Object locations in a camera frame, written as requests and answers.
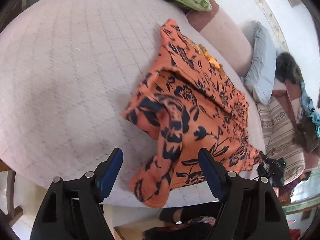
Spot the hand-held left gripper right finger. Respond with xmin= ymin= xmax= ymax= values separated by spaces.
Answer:
xmin=198 ymin=148 xmax=292 ymax=240

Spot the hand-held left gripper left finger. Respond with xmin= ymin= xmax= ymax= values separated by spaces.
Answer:
xmin=29 ymin=148 xmax=123 ymax=240

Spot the orange black floral blouse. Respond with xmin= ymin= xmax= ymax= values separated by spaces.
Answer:
xmin=122 ymin=19 xmax=264 ymax=208

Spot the striped floral cushion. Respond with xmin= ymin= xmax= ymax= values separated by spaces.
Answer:
xmin=255 ymin=96 xmax=305 ymax=185

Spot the brown garment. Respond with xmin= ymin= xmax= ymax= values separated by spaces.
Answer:
xmin=295 ymin=120 xmax=320 ymax=153

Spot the pink maroon blanket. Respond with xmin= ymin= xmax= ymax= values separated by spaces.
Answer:
xmin=271 ymin=81 xmax=320 ymax=170

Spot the light blue crumpled cloth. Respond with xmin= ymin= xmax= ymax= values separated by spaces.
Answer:
xmin=299 ymin=81 xmax=320 ymax=138

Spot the red cloth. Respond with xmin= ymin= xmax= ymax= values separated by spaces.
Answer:
xmin=289 ymin=227 xmax=302 ymax=240

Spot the dark furry cloth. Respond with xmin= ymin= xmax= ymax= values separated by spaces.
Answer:
xmin=275 ymin=52 xmax=304 ymax=84

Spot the light blue pillow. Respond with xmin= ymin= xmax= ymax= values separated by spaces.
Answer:
xmin=244 ymin=21 xmax=278 ymax=105

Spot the wooden furniture leg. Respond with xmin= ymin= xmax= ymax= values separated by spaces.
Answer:
xmin=0 ymin=169 xmax=24 ymax=228

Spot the pink maroon bolster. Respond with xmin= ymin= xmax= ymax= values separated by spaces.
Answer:
xmin=186 ymin=0 xmax=253 ymax=77

